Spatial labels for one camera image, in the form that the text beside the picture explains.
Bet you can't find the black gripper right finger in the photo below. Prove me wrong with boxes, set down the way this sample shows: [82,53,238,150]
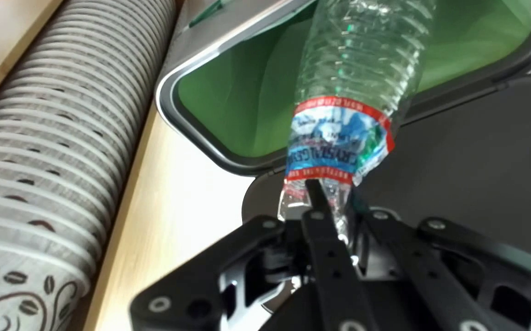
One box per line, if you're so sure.
[365,209,512,331]

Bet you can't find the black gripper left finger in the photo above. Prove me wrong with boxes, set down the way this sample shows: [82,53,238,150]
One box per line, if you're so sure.
[302,180,377,331]

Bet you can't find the clear plastic water bottle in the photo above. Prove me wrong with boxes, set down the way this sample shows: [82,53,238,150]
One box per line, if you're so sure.
[280,0,438,238]

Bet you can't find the silver trash bin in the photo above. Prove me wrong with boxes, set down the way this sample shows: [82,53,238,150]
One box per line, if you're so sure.
[157,0,531,174]

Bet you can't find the stack of paper cups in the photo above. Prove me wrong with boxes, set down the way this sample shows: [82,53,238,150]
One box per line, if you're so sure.
[0,0,181,331]

